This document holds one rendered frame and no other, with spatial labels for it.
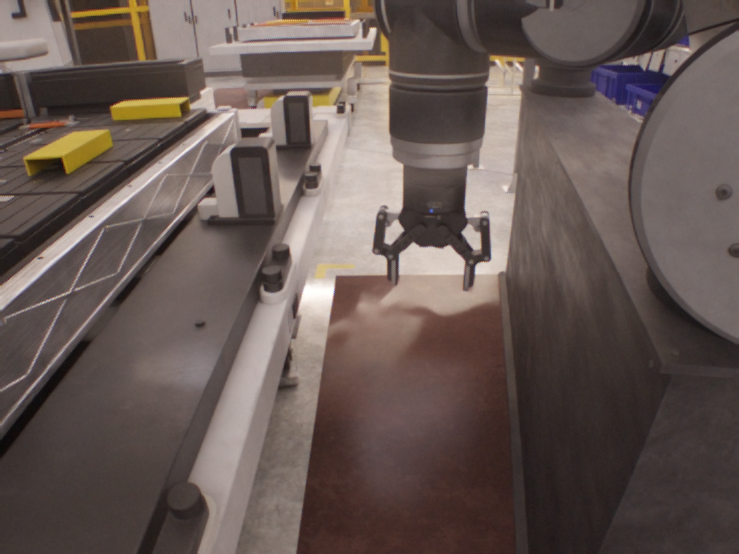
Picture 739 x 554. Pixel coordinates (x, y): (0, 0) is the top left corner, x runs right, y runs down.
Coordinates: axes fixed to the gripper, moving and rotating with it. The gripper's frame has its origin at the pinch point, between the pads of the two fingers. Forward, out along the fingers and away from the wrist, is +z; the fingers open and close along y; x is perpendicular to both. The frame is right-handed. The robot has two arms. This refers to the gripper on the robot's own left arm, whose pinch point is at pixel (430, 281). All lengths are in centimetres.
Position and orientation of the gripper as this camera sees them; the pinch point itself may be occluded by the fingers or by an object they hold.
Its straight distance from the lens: 66.6
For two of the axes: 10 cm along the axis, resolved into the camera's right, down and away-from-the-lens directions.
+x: 1.8, -4.9, 8.5
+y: 9.8, 0.7, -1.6
